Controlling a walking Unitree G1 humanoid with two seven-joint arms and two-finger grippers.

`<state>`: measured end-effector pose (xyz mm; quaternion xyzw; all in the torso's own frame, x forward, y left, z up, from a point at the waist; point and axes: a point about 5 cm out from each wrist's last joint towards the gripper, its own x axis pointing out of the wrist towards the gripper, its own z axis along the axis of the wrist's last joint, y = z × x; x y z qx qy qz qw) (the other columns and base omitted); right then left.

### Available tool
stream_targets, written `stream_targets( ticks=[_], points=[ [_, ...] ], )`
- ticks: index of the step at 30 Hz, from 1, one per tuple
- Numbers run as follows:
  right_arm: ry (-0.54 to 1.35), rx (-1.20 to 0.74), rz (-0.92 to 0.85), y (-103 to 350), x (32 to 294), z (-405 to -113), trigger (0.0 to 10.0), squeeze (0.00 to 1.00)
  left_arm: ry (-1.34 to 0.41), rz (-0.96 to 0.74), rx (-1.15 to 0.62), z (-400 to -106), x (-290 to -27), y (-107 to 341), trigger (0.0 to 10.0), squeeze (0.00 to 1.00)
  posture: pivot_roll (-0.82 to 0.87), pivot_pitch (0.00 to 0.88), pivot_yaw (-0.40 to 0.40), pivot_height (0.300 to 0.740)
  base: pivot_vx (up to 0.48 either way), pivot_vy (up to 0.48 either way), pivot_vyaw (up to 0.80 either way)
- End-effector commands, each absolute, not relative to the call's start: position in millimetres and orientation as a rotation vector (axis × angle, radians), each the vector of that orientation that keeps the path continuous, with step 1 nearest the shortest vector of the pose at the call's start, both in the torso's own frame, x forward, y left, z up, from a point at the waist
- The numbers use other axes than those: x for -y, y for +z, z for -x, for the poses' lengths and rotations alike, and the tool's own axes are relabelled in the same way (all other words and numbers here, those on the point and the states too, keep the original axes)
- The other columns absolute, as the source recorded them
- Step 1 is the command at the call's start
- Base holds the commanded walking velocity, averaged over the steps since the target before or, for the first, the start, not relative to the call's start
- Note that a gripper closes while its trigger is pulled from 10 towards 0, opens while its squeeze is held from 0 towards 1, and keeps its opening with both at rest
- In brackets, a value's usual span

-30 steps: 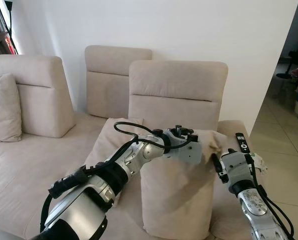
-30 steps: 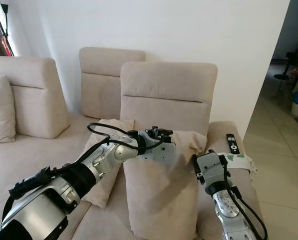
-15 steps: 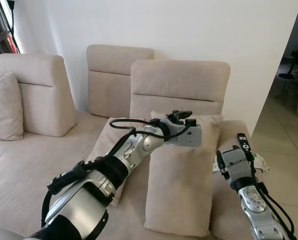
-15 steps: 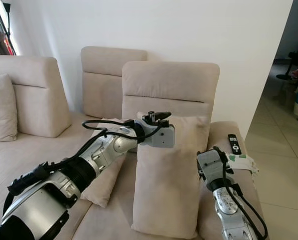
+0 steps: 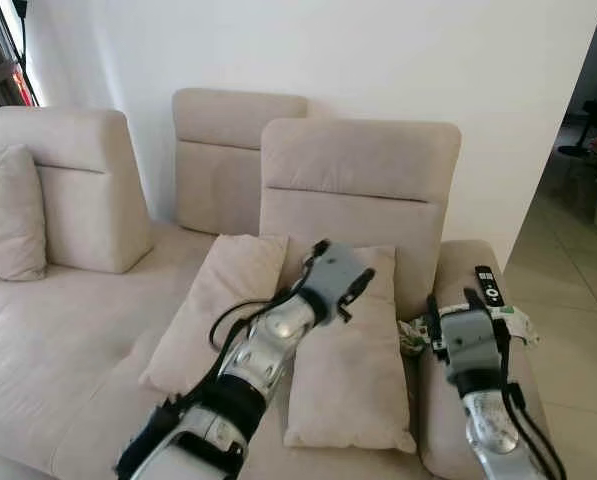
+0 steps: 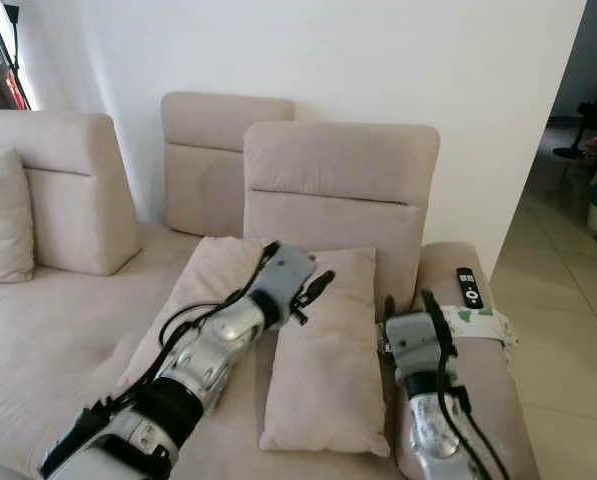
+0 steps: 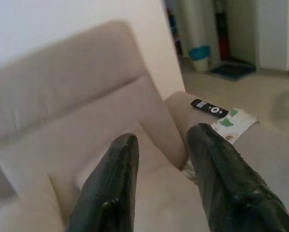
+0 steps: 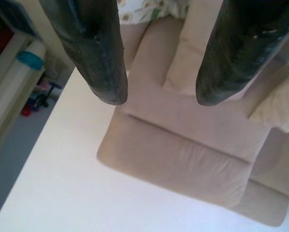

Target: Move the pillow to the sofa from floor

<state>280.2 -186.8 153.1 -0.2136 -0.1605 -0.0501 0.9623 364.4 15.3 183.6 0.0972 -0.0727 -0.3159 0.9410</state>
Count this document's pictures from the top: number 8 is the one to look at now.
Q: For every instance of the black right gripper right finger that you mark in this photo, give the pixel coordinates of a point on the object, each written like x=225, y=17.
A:
x=231, y=55

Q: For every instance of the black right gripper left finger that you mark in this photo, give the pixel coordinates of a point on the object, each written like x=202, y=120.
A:
x=95, y=53

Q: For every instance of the cream textured pillow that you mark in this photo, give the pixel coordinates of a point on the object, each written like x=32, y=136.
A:
x=275, y=104

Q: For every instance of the large smooth beige pillow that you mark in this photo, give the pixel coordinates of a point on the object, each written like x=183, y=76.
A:
x=183, y=60

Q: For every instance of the beige fabric sofa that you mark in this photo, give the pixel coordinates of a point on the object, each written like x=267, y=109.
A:
x=149, y=48

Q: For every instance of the wide beige sofa backrest cushion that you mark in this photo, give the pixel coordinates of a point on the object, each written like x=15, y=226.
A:
x=183, y=157

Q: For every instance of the white avocado print cloth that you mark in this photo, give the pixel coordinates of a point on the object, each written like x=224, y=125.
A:
x=154, y=9

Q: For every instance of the blue panel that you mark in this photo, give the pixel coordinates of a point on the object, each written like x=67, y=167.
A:
x=20, y=17

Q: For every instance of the white roll with teal band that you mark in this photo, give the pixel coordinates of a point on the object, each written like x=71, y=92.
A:
x=18, y=84

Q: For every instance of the white shelf unit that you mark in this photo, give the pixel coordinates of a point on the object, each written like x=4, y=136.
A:
x=10, y=56

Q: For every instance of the red toy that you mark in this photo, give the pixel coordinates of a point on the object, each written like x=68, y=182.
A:
x=28, y=111

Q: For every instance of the red box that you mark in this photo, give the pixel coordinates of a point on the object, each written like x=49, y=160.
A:
x=0, y=46

